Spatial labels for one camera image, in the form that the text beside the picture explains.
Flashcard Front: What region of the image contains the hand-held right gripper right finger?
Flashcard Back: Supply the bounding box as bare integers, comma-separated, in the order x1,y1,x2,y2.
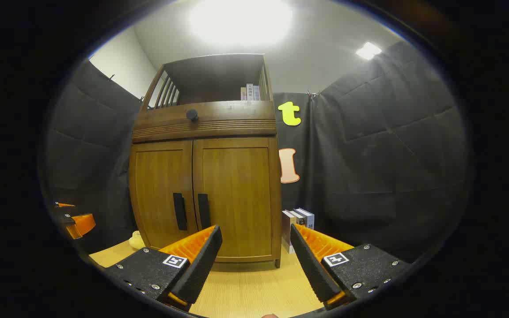
290,223,412,312

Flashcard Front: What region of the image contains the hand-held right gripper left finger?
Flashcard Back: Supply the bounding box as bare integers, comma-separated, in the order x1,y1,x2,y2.
104,224,223,312

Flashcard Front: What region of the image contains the wooden shoe cabinet door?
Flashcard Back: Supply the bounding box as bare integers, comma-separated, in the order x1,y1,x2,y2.
129,140,194,250
193,137,281,262

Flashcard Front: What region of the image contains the wooden double-door shoe cabinet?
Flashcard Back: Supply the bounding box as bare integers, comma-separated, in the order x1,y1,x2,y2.
129,54,283,269

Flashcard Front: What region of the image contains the wooden cabinet drawer black knob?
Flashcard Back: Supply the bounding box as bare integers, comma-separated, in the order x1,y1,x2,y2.
132,101,277,143

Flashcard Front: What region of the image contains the small ceiling light panel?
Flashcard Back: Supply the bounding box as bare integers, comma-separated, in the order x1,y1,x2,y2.
355,42,382,60

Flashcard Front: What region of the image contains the large ceiling light panel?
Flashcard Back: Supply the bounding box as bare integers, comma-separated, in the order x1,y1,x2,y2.
188,0,293,47

